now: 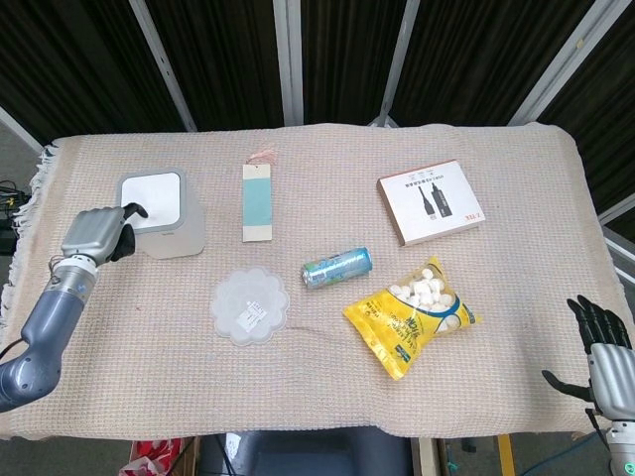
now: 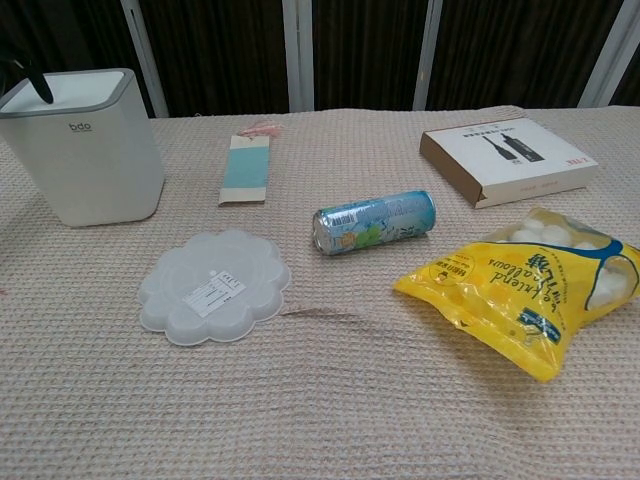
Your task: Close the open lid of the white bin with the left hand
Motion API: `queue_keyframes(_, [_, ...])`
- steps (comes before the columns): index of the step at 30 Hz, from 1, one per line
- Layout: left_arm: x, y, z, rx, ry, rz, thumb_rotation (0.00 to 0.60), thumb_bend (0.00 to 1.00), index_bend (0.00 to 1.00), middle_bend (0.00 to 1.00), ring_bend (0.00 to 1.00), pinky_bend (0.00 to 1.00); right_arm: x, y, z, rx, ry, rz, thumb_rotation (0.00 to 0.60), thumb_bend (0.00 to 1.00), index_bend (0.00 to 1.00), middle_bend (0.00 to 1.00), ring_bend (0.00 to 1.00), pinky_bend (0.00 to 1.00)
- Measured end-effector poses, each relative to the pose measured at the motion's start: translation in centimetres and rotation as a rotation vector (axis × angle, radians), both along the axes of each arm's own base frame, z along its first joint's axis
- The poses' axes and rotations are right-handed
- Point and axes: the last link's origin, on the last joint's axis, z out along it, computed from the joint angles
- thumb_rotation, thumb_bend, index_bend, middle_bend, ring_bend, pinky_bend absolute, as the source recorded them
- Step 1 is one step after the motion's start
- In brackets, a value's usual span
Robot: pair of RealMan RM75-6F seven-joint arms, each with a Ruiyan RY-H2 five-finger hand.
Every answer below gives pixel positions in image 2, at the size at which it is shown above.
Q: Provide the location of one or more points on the pink paper scrap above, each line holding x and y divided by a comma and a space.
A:
262, 129

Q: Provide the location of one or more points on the white upright frame post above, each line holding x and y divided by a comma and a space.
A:
298, 55
426, 55

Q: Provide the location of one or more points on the white slanted frame post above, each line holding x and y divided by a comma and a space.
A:
607, 50
147, 60

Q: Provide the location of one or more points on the dark brown curtain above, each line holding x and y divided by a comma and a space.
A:
225, 50

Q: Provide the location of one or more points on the blue and beige paper sleeve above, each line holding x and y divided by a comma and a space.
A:
246, 167

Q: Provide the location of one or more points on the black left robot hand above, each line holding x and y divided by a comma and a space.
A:
39, 84

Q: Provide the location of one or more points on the translucent flower-shaped plastic plate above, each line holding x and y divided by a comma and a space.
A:
200, 270

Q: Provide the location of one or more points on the light blue drink can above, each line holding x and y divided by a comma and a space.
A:
380, 220

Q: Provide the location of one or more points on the white plastic trash bin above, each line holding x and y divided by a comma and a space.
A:
100, 165

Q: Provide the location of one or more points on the white flat cardboard box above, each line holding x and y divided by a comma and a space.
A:
505, 155

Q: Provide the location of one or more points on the yellow marshmallow bag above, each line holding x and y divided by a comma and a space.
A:
500, 300

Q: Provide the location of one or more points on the beige waffle tablecloth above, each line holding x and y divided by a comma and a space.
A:
320, 400

